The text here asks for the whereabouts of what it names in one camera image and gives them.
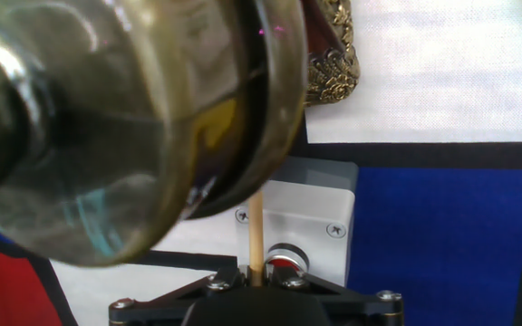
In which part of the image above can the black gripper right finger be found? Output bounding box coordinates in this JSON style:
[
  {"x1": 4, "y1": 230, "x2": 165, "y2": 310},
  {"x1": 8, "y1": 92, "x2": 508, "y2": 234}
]
[{"x1": 265, "y1": 264, "x2": 405, "y2": 326}]

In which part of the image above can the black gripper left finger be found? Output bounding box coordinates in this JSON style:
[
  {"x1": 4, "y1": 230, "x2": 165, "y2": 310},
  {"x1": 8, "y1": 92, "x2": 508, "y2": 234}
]
[{"x1": 109, "y1": 264, "x2": 251, "y2": 326}]

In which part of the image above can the grey box with red button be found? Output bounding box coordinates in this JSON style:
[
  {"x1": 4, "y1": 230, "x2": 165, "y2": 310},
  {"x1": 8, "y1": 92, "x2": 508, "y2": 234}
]
[{"x1": 234, "y1": 156, "x2": 361, "y2": 289}]

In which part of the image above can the thin wooden stick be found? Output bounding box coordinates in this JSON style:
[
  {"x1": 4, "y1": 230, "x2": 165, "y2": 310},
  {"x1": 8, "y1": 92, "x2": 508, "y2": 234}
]
[{"x1": 247, "y1": 188, "x2": 266, "y2": 287}]

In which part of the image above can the brown brass phone handset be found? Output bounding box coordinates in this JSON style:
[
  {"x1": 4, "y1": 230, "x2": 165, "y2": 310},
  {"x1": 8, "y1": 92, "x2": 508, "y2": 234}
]
[{"x1": 0, "y1": 0, "x2": 311, "y2": 269}]

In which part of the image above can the colourful Mondrian pattern tablecloth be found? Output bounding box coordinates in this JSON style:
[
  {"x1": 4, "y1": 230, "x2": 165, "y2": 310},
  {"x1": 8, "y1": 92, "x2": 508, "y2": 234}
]
[{"x1": 0, "y1": 0, "x2": 522, "y2": 326}]

